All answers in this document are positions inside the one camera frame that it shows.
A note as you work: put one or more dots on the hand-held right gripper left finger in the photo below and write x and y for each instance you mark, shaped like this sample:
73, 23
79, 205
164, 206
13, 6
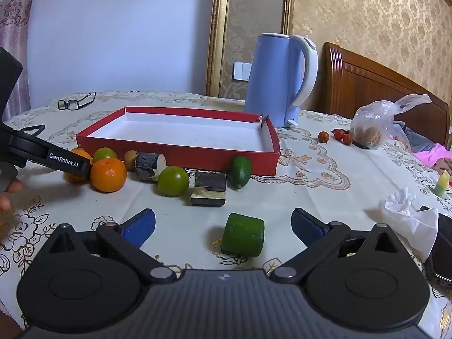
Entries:
139, 227

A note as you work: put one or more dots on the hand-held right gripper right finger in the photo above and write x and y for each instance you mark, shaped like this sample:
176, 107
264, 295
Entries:
307, 227

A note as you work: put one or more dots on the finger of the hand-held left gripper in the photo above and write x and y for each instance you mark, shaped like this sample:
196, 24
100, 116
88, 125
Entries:
63, 159

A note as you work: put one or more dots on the orange mandarin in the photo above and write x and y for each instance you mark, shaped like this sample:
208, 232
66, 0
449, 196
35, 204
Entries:
108, 176
78, 180

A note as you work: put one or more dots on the green round citrus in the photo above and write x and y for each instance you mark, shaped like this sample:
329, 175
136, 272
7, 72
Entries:
173, 182
105, 153

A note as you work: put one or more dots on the dark sugarcane piece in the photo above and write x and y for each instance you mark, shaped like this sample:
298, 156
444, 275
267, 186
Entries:
206, 199
210, 180
146, 166

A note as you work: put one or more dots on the green cube block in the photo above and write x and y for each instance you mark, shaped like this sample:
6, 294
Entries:
243, 235

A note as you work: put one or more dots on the small brown kiwi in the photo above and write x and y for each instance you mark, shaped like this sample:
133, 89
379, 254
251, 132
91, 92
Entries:
130, 159

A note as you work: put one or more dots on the small green avocado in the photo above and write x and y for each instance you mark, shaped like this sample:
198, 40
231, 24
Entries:
240, 172

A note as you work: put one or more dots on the red shallow box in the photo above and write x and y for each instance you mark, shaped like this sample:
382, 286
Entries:
176, 130

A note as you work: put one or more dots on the person's left hand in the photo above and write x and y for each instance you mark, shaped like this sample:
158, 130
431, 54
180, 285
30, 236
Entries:
7, 197

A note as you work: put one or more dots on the black eyeglasses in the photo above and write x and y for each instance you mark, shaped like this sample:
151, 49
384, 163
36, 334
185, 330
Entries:
71, 102

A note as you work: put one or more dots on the patterned pink curtain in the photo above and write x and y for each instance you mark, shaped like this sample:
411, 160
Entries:
14, 14

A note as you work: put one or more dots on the red cherry tomato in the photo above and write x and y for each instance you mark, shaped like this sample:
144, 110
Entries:
348, 139
323, 137
339, 134

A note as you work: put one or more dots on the crumpled white tissue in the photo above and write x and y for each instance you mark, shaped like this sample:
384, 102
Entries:
409, 222

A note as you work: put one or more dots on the clear plastic bag of walnuts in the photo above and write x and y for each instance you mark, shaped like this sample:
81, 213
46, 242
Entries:
374, 123

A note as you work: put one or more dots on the black phone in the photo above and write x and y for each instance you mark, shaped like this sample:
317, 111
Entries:
443, 250

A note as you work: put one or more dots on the grey cloth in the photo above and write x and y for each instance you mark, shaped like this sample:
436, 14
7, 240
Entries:
415, 137

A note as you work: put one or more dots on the small yellow-green item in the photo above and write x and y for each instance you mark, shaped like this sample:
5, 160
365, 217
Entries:
442, 185

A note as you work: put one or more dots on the pink cloth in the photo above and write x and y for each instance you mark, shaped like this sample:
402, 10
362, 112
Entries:
430, 155

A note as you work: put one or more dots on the blue electric kettle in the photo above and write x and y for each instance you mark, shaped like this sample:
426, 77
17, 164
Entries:
272, 77

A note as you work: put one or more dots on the wooden bed headboard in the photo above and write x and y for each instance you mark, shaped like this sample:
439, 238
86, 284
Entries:
360, 81

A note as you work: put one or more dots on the white wall switch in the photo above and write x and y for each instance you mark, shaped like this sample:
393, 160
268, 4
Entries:
242, 70

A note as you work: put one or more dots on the gold wall frame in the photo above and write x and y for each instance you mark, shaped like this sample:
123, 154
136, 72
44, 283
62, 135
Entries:
219, 24

